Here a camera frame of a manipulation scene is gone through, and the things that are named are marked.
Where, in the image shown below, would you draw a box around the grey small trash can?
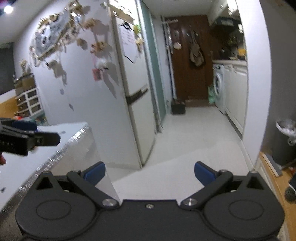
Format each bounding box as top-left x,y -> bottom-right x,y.
271,119 -> 295,166

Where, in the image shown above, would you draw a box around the white drawer cabinet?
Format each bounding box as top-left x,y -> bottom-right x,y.
15,88 -> 43,118

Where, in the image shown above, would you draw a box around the white refrigerator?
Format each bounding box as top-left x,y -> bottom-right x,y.
108,1 -> 156,167

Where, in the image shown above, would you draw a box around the black floor basket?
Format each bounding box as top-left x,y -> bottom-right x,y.
171,99 -> 186,115

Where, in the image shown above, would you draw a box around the green plastic bag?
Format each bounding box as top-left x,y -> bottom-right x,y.
208,84 -> 216,105

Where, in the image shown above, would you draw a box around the white washing machine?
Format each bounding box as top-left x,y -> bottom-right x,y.
213,64 -> 226,115

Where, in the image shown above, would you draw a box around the white kitchen cabinets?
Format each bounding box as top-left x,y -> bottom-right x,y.
224,60 -> 248,135

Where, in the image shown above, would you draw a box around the hanging brown bag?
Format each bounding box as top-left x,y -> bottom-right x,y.
189,32 -> 205,67

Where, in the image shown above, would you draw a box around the dark wooden door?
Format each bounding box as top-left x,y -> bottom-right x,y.
165,15 -> 213,100

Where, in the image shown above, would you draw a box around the pink hanging wall tag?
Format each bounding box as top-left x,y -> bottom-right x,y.
92,68 -> 102,81

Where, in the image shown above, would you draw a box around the white plush wall toy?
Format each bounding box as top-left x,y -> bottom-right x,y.
95,58 -> 108,70

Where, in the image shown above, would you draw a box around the world map wall decoration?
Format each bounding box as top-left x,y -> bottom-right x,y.
29,1 -> 85,67

